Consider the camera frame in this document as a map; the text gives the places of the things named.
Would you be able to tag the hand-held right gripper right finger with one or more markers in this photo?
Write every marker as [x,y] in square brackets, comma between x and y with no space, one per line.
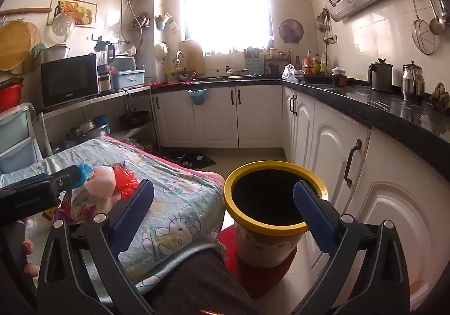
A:
[313,216]

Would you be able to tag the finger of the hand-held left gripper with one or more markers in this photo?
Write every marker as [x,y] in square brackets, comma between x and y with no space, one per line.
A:
[82,173]

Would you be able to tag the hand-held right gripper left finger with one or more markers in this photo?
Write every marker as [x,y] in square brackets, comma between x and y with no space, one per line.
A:
[130,216]

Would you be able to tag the pink plastic bag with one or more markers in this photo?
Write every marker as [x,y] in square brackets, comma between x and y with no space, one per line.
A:
[102,181]

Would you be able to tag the red plastic wrapper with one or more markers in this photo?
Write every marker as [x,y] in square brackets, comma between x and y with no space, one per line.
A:
[124,179]

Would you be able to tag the purple candy wrapper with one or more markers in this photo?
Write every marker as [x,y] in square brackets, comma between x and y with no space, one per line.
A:
[88,211]
[61,213]

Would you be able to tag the yellow rimmed white trash bin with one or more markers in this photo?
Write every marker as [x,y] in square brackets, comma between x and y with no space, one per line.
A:
[260,248]

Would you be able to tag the person's left hand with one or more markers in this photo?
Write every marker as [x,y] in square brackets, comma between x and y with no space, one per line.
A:
[30,248]

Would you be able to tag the steel pot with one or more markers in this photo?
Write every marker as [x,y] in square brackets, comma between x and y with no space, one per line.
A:
[88,130]

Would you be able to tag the cartoon cat printed blanket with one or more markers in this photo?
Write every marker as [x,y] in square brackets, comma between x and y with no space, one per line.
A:
[175,195]

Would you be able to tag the blue container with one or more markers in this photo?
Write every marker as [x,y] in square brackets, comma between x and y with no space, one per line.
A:
[102,124]

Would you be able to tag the plastic drawer cabinet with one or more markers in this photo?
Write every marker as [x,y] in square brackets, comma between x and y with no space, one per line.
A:
[14,132]

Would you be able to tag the white kitchen cabinet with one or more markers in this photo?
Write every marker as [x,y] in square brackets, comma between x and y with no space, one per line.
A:
[334,146]
[211,118]

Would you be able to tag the black wok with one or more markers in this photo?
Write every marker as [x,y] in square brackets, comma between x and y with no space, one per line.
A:
[133,118]

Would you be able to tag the steel shelf table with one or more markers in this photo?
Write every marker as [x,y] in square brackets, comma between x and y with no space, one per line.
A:
[105,96]

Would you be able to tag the red stool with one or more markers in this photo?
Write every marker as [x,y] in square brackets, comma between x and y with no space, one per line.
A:
[260,279]

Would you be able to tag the black microwave oven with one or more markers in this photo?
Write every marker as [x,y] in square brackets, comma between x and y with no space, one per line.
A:
[70,81]

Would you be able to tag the person's leg in grey pants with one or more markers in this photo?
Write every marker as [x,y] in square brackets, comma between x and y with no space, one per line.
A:
[197,283]

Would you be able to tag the red bucket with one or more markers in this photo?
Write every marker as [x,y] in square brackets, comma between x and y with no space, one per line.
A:
[10,97]

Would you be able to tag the blue dish drainer box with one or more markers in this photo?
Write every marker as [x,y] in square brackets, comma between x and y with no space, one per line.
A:
[128,77]

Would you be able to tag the black blender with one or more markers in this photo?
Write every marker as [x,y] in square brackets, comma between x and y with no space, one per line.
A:
[103,61]

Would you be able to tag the white cooking pot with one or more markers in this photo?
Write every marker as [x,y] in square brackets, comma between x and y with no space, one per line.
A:
[54,53]

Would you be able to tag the dark glass jar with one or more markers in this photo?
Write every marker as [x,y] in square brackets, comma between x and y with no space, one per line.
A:
[339,79]

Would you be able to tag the round bamboo board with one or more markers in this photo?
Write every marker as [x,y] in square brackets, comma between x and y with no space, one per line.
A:
[16,45]

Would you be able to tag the white plastic bag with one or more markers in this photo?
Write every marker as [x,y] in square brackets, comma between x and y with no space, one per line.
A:
[289,73]

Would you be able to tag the white colander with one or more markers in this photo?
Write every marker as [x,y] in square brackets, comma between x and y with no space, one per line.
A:
[161,50]

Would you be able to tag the clear pot lid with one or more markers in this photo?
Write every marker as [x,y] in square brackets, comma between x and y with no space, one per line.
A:
[63,26]

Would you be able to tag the red sauce bottle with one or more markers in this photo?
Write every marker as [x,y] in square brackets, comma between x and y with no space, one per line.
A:
[308,67]

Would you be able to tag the steel faucet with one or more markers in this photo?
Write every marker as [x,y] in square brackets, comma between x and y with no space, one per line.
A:
[180,58]

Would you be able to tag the grey kettle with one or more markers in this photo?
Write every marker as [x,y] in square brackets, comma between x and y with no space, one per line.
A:
[381,75]

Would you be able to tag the teal knife organizer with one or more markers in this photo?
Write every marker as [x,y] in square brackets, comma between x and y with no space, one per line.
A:
[255,67]

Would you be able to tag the wooden cutting board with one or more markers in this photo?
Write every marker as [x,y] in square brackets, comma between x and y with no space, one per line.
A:
[191,54]

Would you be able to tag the steel pitcher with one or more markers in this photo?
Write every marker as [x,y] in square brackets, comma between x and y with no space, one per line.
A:
[413,82]

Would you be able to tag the brown ginger pile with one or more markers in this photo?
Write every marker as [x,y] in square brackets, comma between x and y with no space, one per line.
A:
[441,97]

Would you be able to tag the hanging kitchen utensils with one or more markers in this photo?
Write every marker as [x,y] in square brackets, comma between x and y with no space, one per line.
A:
[323,21]

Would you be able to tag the kitchen window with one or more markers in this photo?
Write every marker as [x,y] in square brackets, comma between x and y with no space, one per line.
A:
[225,1]

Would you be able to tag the steel ladle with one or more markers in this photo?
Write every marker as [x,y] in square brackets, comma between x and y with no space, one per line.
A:
[437,25]

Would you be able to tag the fruit wall picture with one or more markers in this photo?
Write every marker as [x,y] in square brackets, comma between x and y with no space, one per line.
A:
[75,9]

